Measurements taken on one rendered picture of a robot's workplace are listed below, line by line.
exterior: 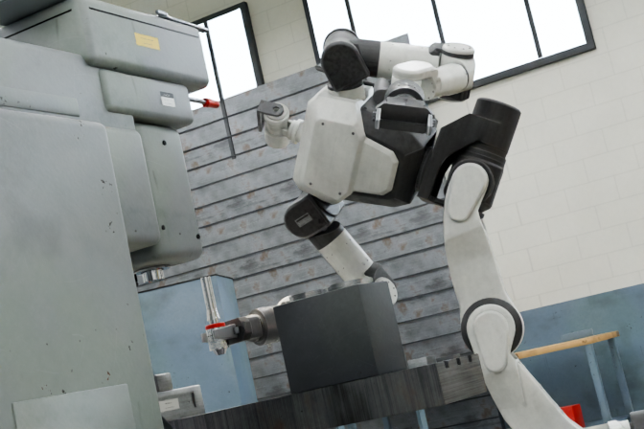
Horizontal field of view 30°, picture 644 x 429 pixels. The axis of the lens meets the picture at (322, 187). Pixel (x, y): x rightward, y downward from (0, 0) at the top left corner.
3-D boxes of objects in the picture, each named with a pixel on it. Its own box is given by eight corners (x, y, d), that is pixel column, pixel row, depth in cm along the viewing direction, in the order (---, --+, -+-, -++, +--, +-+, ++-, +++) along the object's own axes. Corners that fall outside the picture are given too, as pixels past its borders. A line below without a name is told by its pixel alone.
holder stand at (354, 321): (322, 387, 260) (303, 297, 263) (408, 369, 248) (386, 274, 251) (290, 395, 250) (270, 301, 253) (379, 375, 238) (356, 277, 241)
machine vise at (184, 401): (154, 424, 296) (147, 379, 298) (206, 413, 290) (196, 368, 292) (66, 443, 265) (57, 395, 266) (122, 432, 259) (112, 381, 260)
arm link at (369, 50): (376, 69, 299) (322, 63, 299) (380, 34, 296) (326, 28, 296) (376, 82, 288) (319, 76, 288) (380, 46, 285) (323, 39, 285)
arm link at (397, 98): (430, 145, 250) (429, 127, 261) (437, 101, 246) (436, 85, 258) (370, 137, 250) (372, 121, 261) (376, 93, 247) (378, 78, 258)
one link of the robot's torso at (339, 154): (430, 200, 318) (307, 159, 326) (461, 83, 303) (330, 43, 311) (399, 247, 293) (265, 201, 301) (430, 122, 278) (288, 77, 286)
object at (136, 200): (79, 269, 271) (58, 158, 275) (165, 242, 260) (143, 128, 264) (21, 271, 254) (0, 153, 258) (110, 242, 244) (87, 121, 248)
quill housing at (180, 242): (139, 278, 287) (114, 149, 292) (210, 257, 277) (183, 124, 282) (88, 280, 270) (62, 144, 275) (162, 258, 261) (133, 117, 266)
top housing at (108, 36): (130, 118, 306) (118, 57, 308) (215, 87, 294) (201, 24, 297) (-1, 99, 264) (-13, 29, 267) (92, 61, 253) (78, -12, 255)
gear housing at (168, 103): (117, 152, 295) (109, 113, 297) (197, 124, 285) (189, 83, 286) (23, 142, 266) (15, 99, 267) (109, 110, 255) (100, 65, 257)
